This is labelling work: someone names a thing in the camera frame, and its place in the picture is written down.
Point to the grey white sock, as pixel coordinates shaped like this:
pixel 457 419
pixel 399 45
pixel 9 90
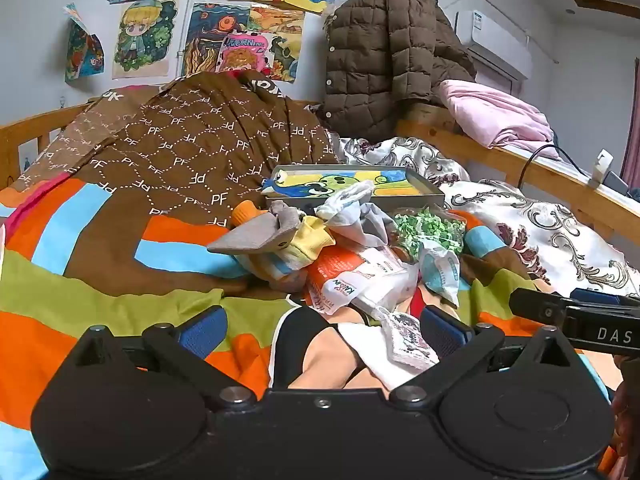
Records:
pixel 367 227

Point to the white cloth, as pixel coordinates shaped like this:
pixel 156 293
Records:
pixel 367 350

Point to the metal tray with picture lining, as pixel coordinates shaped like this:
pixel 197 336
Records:
pixel 360 182

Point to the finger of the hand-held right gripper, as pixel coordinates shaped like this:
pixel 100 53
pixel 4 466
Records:
pixel 590 327
pixel 600 297

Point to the brown patterned blanket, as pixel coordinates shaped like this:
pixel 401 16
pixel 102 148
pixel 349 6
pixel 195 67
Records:
pixel 200 140

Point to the white floral quilt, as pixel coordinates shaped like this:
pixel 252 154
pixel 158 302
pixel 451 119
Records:
pixel 540 230

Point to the brown puffer jacket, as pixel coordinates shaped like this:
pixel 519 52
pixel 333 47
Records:
pixel 385 65

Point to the folded colourful paper drawing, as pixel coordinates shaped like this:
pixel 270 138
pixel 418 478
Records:
pixel 84 50

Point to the grey phone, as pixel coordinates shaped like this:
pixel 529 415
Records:
pixel 617 182

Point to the white air conditioner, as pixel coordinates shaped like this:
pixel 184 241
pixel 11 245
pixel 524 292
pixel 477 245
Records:
pixel 492 42

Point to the pink framed girl drawing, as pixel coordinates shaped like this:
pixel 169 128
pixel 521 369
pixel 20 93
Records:
pixel 247 55

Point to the colourful striped bedsheet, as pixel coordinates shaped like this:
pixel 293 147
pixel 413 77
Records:
pixel 100 270

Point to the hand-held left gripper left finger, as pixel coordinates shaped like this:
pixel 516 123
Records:
pixel 202 334

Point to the orange sock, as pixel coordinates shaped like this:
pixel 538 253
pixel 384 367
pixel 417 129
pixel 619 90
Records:
pixel 244 212

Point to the cartoon print white pouch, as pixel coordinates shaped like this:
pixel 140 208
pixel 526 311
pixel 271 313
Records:
pixel 410 342

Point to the pink cloth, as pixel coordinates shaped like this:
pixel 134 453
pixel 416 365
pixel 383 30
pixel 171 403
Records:
pixel 495 110

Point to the black trimmed beige cloth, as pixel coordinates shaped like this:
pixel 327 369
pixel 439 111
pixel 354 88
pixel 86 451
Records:
pixel 300 345

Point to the white packet with blue print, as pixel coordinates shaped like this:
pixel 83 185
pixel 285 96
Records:
pixel 440 272

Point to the white charger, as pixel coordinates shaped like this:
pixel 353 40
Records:
pixel 601 167

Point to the blond child drawing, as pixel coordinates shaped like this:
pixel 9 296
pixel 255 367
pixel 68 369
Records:
pixel 145 40

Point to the grey yellow striped sock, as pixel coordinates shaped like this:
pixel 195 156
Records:
pixel 255 237

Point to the orange white packet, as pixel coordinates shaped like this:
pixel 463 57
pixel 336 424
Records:
pixel 345 272

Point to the wooden bed frame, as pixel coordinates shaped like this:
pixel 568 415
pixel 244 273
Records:
pixel 550 175

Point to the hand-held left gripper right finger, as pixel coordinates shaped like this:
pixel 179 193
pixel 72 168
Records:
pixel 442 334

